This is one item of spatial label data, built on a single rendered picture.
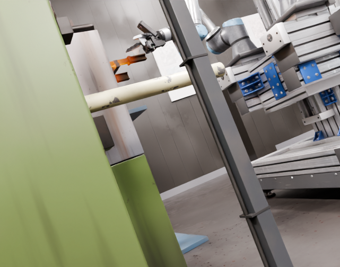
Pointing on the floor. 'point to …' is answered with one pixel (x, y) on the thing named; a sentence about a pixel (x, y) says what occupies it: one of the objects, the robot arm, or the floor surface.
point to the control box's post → (228, 135)
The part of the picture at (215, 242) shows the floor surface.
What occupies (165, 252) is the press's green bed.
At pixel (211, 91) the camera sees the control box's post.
